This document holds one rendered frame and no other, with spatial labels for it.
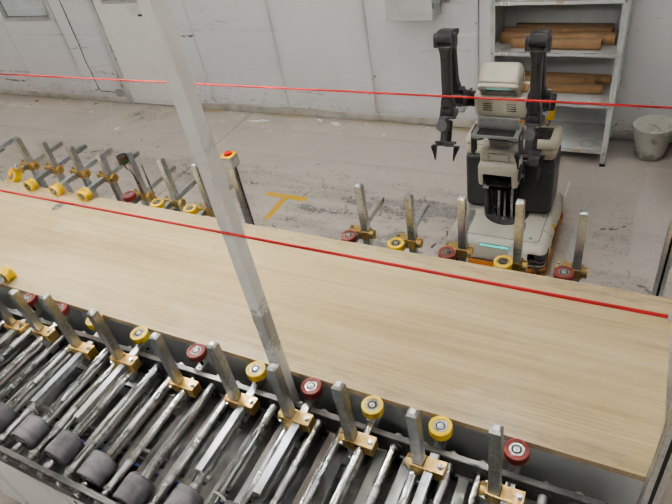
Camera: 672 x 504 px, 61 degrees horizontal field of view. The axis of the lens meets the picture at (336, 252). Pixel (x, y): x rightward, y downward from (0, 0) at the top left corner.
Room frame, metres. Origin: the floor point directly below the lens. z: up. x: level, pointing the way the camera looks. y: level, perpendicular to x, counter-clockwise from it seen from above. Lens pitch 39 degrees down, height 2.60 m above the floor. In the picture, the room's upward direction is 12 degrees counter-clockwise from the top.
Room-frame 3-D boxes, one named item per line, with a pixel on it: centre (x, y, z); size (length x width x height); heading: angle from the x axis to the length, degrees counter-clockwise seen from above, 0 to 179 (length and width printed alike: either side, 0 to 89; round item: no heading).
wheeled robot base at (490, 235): (2.94, -1.15, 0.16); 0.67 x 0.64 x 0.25; 147
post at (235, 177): (2.70, 0.44, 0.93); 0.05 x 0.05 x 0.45; 56
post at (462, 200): (2.02, -0.59, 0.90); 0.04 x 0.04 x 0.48; 56
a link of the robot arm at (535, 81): (2.43, -1.07, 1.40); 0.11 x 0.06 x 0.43; 57
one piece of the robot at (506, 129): (2.69, -0.99, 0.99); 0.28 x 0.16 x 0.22; 57
